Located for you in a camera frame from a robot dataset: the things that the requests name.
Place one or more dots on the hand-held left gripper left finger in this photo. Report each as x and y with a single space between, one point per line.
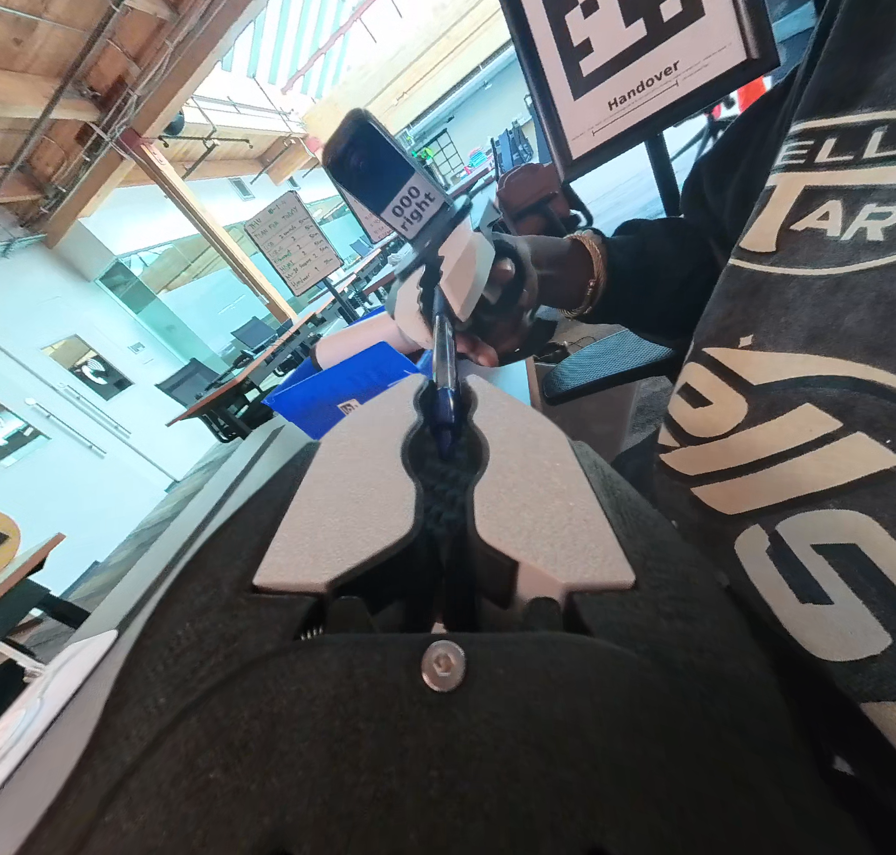
336 512

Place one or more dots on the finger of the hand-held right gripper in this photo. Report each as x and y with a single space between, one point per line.
469 267
413 309

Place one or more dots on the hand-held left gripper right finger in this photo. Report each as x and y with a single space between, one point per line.
553 512

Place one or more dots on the blue pen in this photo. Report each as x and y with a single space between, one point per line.
444 393

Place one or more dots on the blue plastic bin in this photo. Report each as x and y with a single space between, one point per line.
336 393

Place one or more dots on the person's right forearm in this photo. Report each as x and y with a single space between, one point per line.
665 267

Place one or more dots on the person's right hand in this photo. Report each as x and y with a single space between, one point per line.
553 267

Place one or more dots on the white paper roll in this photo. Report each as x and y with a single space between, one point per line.
350 344

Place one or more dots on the brown padded chair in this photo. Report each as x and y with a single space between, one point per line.
532 190

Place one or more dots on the brown top office desk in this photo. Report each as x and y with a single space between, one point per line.
280 351
28 575

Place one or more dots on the black printed shirt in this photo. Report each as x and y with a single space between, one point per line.
805 379

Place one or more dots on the white double door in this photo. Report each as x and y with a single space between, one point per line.
70 393

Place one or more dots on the wooden post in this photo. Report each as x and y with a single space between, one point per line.
210 225

